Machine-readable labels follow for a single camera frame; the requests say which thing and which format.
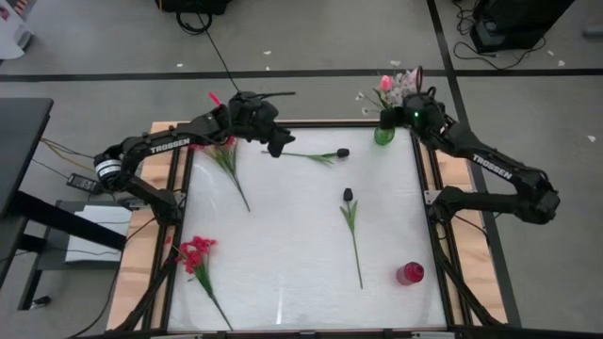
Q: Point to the light wooden table board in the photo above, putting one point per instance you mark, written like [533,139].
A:
[132,282]

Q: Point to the white flat box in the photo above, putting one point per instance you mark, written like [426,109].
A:
[99,235]

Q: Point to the black equipment box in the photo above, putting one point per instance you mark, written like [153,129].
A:
[193,4]

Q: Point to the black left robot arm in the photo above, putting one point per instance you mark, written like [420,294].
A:
[165,143]

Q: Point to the large black case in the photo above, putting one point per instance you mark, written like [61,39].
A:
[518,21]

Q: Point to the small grey object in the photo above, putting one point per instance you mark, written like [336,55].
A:
[593,30]

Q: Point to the red artificial flower bunch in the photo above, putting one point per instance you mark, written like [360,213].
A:
[231,165]
[195,252]

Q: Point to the black aluminium table frame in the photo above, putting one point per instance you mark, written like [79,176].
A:
[339,124]

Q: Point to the black power adapter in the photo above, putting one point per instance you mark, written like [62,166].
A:
[84,182]

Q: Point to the black artificial tulip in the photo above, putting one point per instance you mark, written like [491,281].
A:
[343,152]
[347,194]

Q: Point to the white floor object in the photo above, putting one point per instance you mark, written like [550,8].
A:
[14,33]

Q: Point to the black desk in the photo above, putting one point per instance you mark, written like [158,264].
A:
[23,141]

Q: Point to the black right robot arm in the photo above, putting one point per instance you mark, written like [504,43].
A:
[494,167]

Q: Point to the red vase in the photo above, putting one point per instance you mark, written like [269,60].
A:
[410,274]

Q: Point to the pink artificial tulip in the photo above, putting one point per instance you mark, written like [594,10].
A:
[414,77]
[386,83]

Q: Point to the green glass vase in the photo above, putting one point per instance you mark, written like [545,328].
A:
[384,136]

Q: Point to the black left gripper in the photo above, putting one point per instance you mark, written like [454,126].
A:
[280,137]

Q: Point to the fallen white petal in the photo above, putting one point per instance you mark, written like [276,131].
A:
[395,62]

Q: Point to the white artificial flower bunch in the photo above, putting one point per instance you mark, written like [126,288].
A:
[400,89]
[361,96]

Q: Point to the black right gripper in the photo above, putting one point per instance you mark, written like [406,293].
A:
[391,118]

